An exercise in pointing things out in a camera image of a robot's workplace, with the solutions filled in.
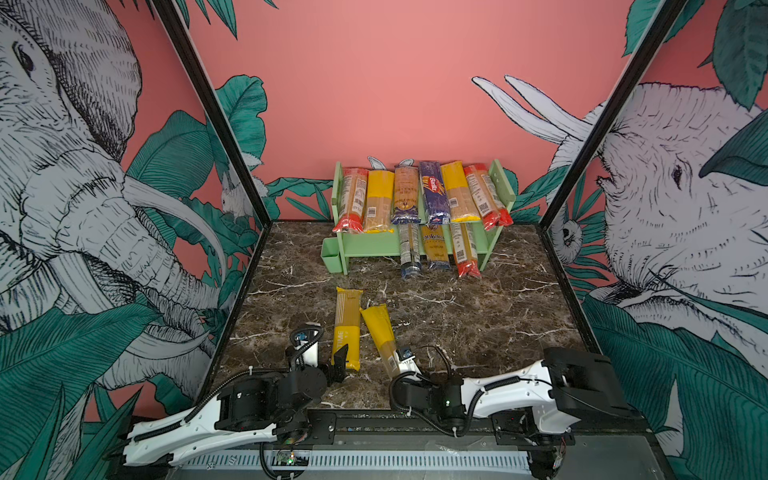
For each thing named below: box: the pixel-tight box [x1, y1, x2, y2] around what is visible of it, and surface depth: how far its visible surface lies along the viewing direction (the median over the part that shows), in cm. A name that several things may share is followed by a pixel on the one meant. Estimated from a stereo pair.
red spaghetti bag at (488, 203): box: [464, 164, 514, 231], surface depth 87 cm
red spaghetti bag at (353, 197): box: [332, 167, 369, 234], surface depth 85 cm
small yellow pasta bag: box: [391, 166, 421, 225], surface depth 88 cm
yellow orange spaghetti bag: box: [441, 160, 481, 222], surface depth 89 cm
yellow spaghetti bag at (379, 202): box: [362, 170, 395, 233], surface depth 86 cm
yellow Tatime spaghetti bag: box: [332, 287, 363, 371], surface depth 92 cm
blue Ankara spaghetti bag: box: [422, 210, 452, 270], surface depth 94 cm
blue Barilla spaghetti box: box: [420, 161, 450, 225], surface depth 86 cm
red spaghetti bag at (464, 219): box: [450, 204, 482, 279], surface depth 92 cm
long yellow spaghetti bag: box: [359, 304, 401, 378], surface depth 91 cm
